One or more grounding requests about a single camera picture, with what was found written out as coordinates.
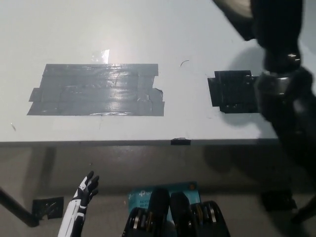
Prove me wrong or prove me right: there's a grey duct tape patch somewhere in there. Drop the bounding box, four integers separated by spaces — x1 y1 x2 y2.
26 63 165 117

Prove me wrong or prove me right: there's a stack of beige paper plates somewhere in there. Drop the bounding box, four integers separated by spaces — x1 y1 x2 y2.
213 0 254 19

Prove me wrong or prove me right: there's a black table leg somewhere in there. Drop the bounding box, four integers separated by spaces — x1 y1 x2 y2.
0 187 40 228

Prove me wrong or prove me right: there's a teal router box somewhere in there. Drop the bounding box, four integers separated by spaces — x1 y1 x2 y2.
127 181 201 220

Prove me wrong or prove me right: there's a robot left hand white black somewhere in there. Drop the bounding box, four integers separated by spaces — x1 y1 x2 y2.
58 170 100 237

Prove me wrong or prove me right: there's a black floor tape patch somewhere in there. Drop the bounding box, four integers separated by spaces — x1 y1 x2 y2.
261 189 298 212
32 197 64 220

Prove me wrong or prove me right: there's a black tape patch square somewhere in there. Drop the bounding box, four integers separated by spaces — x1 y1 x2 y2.
207 70 260 114

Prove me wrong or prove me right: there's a small black tape strip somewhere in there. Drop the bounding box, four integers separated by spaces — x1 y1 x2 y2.
170 137 192 146

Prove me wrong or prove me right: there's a clear tape piece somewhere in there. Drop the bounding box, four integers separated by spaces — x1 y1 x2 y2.
91 49 111 64

